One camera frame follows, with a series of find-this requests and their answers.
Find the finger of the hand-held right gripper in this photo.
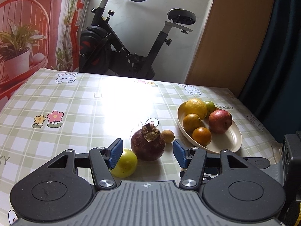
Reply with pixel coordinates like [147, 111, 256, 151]
[180, 168, 220, 182]

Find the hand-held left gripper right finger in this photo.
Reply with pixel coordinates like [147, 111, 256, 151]
[173, 139, 255, 191]

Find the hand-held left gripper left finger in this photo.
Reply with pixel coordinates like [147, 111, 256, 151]
[47, 138, 124, 191]

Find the yellow-green round fruit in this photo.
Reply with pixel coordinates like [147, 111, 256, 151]
[110, 148, 138, 178]

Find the orange tangerine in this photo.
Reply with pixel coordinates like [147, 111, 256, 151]
[182, 113, 202, 132]
[192, 127, 212, 146]

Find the dark purple mangosteen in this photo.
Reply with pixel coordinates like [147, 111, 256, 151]
[130, 122, 166, 162]

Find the beige oval plate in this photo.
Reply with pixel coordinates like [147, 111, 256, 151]
[177, 101, 242, 153]

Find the large yellow lemon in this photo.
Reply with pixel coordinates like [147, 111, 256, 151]
[185, 98, 208, 120]

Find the red apple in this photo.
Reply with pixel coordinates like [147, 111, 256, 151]
[208, 109, 233, 134]

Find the green orange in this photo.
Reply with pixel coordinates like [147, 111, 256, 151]
[203, 101, 216, 119]

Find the small brown longan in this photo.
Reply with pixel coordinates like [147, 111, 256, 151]
[161, 130, 175, 144]

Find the checked tablecloth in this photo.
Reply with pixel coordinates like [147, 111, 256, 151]
[0, 68, 281, 226]

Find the dark blue curtain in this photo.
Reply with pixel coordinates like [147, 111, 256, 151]
[239, 0, 301, 144]

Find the black exercise bike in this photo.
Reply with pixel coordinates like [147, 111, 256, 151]
[79, 0, 197, 80]

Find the wooden cabinet side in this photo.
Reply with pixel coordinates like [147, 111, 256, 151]
[186, 0, 275, 93]

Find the metal stand pole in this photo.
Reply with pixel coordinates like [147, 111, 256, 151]
[82, 0, 93, 29]

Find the printed wall cloth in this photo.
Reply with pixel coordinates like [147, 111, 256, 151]
[0, 0, 92, 102]

